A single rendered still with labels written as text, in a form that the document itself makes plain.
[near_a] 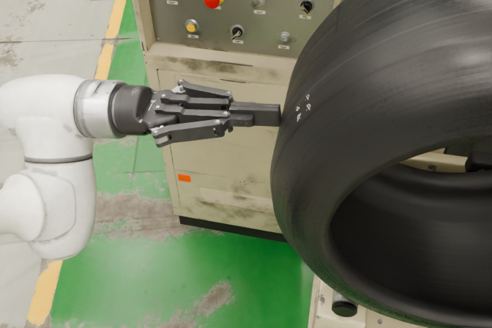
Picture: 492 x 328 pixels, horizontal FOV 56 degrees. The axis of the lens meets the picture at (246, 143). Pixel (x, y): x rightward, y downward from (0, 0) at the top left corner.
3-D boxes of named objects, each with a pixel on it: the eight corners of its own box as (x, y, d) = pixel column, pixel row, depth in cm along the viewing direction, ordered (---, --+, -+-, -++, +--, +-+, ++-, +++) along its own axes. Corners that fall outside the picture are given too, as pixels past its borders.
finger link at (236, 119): (218, 112, 65) (213, 127, 63) (253, 113, 64) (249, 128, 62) (220, 120, 66) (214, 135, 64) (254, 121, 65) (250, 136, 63)
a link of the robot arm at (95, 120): (93, 66, 71) (128, 67, 70) (113, 111, 77) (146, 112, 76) (65, 105, 65) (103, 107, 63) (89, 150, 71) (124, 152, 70)
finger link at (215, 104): (165, 118, 70) (168, 113, 71) (236, 120, 68) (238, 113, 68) (157, 99, 67) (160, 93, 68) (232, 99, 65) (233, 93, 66)
